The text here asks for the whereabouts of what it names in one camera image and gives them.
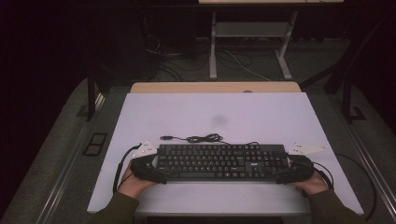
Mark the aluminium floor rail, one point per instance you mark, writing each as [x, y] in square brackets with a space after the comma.
[367, 161]
[62, 183]

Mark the black floor socket frame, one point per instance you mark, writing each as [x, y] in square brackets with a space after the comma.
[93, 151]

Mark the person's right hand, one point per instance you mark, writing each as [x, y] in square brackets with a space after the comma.
[313, 185]

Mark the white metal desk frame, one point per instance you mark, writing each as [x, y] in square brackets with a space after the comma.
[213, 46]

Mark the black computer keyboard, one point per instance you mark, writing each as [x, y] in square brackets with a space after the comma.
[218, 161]

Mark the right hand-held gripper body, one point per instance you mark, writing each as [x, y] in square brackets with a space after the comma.
[302, 168]

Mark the black metal stand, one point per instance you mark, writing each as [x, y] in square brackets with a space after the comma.
[347, 99]
[91, 96]

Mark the person's left hand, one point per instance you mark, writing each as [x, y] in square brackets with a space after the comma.
[132, 185]

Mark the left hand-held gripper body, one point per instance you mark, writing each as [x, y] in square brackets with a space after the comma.
[143, 169]

